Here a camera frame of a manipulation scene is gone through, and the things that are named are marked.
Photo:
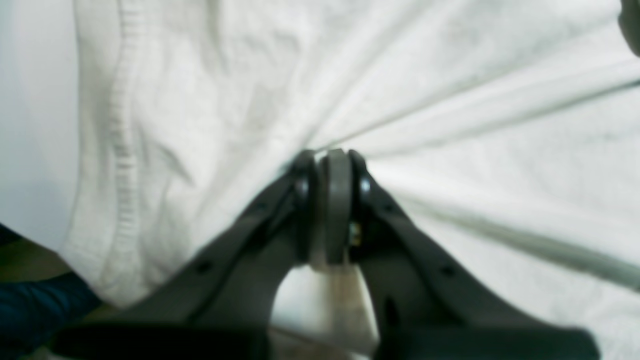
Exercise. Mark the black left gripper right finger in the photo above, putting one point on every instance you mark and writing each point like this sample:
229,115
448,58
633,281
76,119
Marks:
427,306

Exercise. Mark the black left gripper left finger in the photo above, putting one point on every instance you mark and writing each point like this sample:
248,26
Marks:
218,306

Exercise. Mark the beige t-shirt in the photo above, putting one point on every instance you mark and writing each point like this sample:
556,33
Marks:
508,130

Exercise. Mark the blue trousers leg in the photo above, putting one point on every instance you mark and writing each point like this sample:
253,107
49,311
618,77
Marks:
39,295

